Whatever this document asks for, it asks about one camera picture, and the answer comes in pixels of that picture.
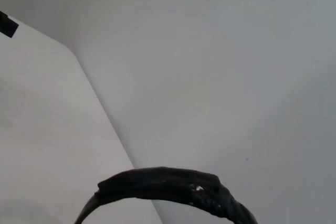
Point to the black block-shaped object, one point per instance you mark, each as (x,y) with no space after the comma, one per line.
(7,26)

